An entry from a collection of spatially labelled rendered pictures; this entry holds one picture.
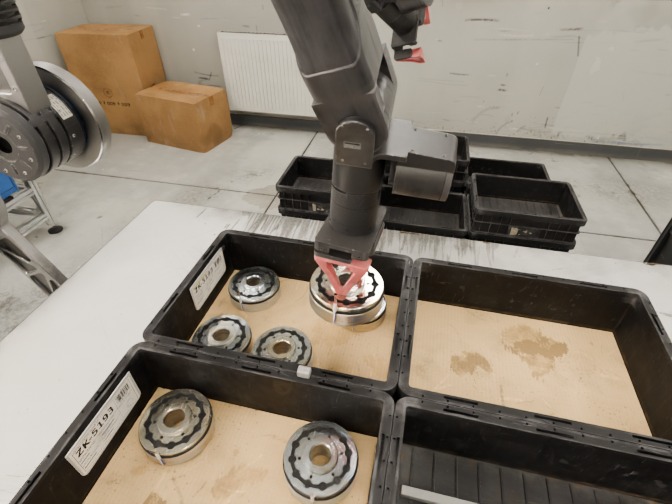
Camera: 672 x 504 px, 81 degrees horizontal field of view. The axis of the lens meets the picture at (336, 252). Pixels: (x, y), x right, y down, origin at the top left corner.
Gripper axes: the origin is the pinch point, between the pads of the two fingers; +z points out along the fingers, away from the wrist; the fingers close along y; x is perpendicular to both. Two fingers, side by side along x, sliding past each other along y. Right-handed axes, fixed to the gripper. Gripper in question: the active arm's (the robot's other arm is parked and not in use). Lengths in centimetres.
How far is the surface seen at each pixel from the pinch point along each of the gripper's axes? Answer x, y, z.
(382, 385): -8.1, -6.8, 11.8
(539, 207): -54, 127, 51
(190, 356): 20.6, -9.9, 14.7
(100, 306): 63, 9, 39
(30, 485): 27.4, -31.2, 14.5
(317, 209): 36, 95, 55
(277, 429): 5.6, -12.3, 22.7
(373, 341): -4.5, 8.2, 21.7
